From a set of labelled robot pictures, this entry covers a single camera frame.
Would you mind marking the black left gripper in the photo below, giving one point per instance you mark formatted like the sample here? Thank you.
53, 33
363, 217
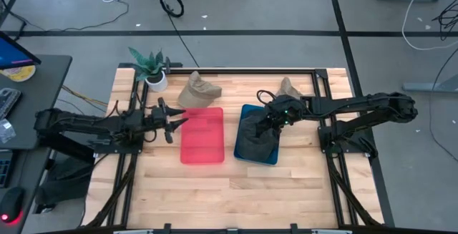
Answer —
159, 119

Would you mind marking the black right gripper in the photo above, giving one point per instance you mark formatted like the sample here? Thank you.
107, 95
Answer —
286, 108

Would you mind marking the dark grey fabric hat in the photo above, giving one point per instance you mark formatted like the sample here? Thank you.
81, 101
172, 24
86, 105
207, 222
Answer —
255, 125
250, 144

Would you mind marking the tan fabric hat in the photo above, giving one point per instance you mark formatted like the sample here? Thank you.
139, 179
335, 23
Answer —
198, 91

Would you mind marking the tan towel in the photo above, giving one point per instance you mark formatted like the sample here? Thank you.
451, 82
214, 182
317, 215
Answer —
288, 88

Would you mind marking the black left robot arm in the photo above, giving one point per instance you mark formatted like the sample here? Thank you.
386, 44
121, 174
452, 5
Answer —
71, 121

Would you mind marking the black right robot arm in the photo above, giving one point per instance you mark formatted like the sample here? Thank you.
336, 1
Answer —
358, 105

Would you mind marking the blue plastic tray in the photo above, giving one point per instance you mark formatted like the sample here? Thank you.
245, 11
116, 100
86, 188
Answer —
248, 111

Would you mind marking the pink plastic tray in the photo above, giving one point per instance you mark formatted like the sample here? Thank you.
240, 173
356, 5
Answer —
202, 137

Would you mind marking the green plant in white pot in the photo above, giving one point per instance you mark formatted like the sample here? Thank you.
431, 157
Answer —
157, 83

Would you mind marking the black side desk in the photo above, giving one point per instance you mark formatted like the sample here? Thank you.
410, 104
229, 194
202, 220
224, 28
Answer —
43, 94

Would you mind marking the yellow round disc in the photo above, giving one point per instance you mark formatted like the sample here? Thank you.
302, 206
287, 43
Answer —
21, 73

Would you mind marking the grey keypad device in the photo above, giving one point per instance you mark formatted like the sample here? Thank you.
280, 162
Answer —
9, 101

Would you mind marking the clear plastic bag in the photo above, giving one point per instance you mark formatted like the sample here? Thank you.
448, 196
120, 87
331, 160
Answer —
6, 131

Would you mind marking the black keyboard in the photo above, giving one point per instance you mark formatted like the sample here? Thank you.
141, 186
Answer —
5, 169

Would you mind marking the black computer mouse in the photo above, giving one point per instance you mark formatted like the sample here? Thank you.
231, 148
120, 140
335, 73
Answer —
12, 202

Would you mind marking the black aluminium table frame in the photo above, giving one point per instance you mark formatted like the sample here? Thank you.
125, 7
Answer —
232, 72

